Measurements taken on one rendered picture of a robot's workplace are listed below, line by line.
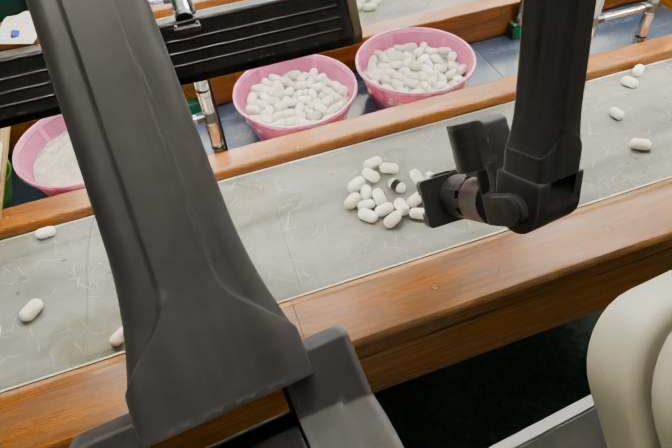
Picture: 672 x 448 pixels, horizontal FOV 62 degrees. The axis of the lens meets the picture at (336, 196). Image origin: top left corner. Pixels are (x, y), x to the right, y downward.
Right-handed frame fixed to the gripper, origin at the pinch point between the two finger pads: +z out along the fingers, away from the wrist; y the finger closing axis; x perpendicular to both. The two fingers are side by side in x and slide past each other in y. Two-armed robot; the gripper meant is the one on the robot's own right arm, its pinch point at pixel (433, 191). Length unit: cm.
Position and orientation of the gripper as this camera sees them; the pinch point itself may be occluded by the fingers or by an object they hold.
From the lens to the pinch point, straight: 84.5
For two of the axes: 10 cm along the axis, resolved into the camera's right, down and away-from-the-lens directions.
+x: 2.6, 9.6, 1.2
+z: -2.1, -0.7, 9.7
